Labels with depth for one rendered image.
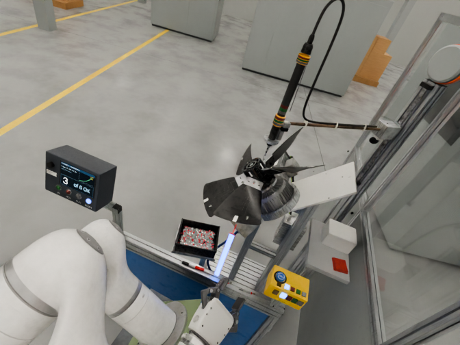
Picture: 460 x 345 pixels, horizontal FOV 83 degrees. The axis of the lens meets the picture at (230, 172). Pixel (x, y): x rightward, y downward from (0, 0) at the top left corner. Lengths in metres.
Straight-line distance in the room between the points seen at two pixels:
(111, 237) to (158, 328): 0.32
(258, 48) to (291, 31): 0.78
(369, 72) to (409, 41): 5.52
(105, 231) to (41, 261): 0.39
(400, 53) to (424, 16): 1.48
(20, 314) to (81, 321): 0.07
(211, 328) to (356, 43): 6.50
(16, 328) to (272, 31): 6.40
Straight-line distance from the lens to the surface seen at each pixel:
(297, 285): 1.20
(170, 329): 0.95
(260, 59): 6.65
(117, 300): 0.84
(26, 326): 0.44
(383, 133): 1.48
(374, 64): 9.23
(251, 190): 1.27
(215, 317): 0.80
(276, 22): 6.50
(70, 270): 0.40
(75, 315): 0.40
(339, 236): 1.64
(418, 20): 14.55
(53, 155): 1.28
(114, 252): 0.79
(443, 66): 1.51
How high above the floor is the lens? 2.02
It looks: 39 degrees down
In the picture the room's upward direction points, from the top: 17 degrees clockwise
